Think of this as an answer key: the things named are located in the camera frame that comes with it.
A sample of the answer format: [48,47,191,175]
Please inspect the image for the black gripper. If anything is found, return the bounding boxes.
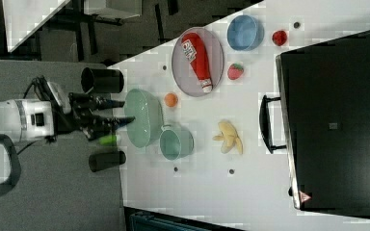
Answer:
[55,92,135,141]

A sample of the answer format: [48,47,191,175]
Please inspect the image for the peeled yellow banana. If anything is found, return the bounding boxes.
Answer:
[213,120,243,155]

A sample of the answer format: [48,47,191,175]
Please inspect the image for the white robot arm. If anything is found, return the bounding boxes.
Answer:
[0,93,135,197]

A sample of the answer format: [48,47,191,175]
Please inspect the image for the green mug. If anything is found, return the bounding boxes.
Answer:
[159,125,194,161]

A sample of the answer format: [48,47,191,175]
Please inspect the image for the green tape piece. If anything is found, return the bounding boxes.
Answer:
[98,135,118,145]

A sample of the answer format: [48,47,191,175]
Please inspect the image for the black cylinder upper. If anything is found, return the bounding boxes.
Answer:
[81,67,124,93]

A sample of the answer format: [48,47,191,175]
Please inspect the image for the black cylinder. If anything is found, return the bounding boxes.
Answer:
[89,150,126,172]
[81,67,124,93]

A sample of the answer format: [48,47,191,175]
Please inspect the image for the large green bowl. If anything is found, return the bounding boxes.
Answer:
[124,89,163,148]

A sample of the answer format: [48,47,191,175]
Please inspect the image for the black cylinder lower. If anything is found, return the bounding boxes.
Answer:
[89,150,126,172]

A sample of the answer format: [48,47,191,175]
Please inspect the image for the small orange fruit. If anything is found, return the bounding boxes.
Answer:
[164,92,178,108]

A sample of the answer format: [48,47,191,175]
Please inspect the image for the red ketchup bottle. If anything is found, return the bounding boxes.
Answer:
[181,33,213,93]

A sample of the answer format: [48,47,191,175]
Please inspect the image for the white table corner background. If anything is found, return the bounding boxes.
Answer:
[1,0,71,53]

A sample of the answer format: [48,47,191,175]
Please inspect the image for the red strawberry toy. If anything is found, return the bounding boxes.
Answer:
[227,64,244,80]

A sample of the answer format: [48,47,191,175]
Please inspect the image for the blue bowl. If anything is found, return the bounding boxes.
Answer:
[226,15,264,51]

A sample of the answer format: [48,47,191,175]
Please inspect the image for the red round fruit toy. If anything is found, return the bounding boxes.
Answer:
[272,30,288,46]

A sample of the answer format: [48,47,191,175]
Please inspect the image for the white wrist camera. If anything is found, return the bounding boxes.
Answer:
[34,76,71,115]

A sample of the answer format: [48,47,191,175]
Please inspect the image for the black oven handle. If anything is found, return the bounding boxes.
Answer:
[259,95,286,154]

